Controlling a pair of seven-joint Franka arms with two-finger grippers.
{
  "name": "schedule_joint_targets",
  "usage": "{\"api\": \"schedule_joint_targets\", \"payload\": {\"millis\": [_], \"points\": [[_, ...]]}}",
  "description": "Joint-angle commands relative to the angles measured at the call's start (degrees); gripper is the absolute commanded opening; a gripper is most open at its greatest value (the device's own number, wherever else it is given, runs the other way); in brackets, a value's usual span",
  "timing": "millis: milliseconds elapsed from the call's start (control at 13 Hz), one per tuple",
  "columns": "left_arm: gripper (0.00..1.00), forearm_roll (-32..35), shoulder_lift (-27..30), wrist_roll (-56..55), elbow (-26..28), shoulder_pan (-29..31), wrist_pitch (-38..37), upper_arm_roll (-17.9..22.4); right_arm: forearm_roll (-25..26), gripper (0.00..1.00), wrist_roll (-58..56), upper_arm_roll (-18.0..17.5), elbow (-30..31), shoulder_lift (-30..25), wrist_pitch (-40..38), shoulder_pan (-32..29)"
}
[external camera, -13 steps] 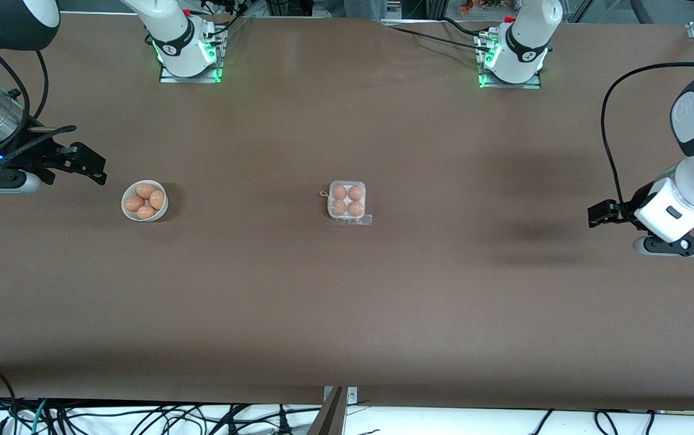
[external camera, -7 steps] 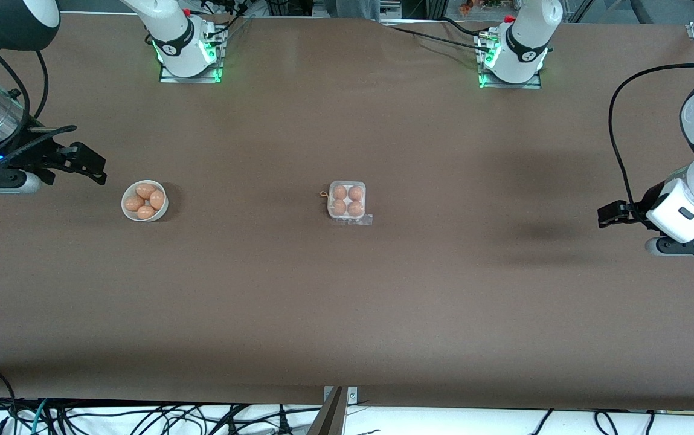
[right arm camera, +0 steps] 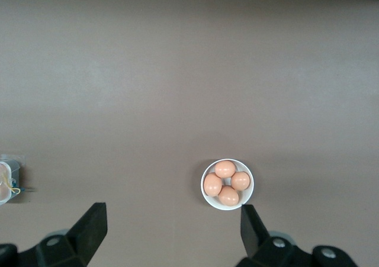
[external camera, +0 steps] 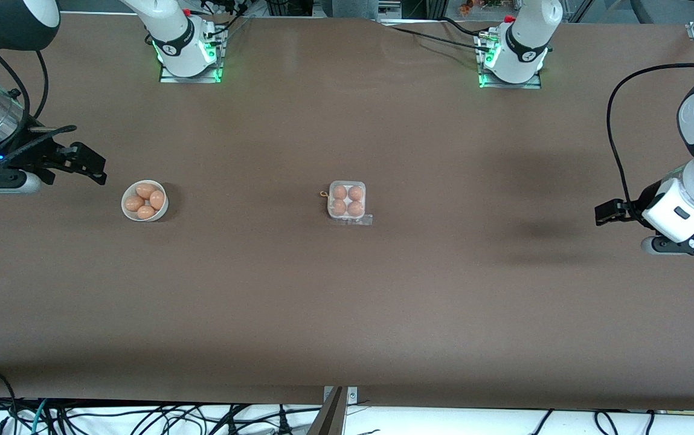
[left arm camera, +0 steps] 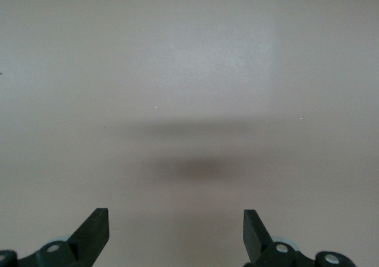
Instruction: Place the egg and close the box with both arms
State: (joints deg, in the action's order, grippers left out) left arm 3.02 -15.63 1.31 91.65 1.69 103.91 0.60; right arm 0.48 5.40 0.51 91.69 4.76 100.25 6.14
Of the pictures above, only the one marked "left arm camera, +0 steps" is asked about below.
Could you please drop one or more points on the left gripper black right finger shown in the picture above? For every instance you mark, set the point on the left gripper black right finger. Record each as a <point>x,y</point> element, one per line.
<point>256,240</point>

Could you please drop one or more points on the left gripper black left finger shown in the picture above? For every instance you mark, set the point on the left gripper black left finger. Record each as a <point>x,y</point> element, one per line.
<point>89,240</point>

